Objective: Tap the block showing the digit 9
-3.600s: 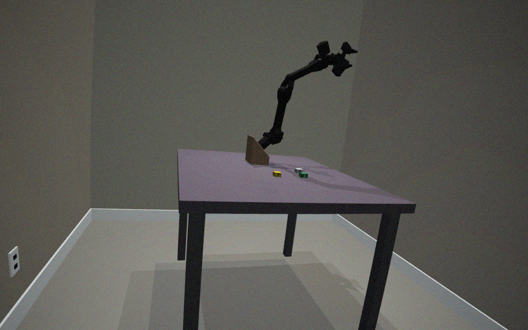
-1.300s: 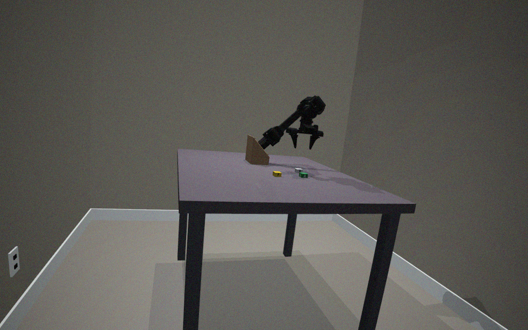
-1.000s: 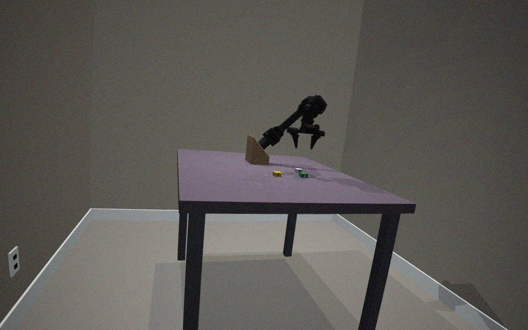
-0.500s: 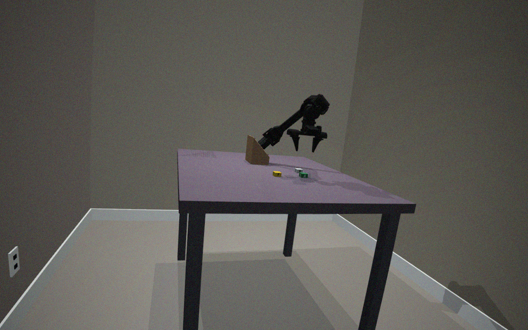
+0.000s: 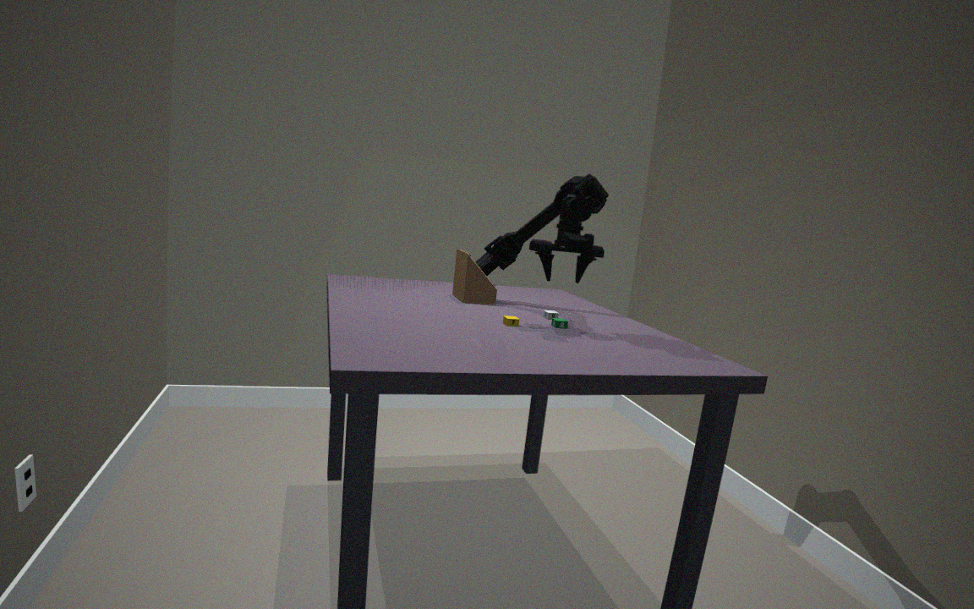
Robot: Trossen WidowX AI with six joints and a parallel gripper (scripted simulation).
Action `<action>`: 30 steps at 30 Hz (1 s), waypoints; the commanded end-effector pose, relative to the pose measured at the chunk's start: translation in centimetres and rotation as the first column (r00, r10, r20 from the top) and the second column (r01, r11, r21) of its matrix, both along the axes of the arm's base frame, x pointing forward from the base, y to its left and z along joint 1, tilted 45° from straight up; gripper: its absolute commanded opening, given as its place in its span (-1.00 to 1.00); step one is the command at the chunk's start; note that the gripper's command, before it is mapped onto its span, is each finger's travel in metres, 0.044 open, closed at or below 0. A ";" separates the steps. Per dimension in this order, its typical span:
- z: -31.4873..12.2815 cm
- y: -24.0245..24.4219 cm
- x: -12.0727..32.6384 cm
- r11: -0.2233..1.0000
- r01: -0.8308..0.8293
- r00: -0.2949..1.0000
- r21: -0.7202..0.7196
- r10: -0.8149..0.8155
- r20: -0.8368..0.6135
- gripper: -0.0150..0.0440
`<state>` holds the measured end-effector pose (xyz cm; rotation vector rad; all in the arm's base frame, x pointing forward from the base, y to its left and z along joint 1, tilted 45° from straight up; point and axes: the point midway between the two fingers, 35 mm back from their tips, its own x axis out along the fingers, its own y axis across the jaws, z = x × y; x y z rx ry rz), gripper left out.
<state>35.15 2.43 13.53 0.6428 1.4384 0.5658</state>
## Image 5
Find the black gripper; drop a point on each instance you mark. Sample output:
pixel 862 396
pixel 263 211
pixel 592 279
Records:
pixel 545 248

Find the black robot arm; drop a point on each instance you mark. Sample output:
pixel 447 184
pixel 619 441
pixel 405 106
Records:
pixel 578 198

